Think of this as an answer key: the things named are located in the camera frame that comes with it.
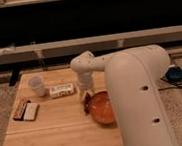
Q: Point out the blue power adapter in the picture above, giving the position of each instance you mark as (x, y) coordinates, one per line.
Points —
(174, 74)

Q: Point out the orange black snack packet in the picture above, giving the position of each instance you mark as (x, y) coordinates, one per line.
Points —
(20, 110)

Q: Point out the orange bowl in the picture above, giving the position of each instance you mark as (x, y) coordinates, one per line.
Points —
(100, 108)

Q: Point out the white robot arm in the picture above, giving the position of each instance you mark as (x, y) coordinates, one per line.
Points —
(131, 77)

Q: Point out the white carton box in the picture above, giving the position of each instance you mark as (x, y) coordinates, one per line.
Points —
(62, 90)

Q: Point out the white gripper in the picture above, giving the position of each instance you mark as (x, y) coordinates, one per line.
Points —
(85, 82)

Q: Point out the dark red pepper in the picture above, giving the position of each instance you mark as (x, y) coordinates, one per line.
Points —
(86, 101)

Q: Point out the translucent plastic cup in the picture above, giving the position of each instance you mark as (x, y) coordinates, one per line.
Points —
(36, 85)

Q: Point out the wooden table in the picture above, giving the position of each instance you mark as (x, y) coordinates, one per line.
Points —
(60, 122)

